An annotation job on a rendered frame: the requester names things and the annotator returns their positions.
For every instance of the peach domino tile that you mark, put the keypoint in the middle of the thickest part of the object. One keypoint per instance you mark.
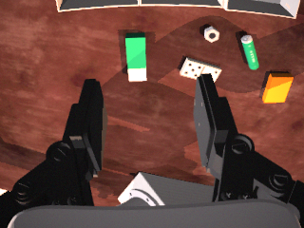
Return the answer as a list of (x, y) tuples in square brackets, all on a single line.
[(193, 68)]

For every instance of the peach open-top bin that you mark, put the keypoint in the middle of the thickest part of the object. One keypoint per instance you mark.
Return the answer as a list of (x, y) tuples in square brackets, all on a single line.
[(283, 8)]

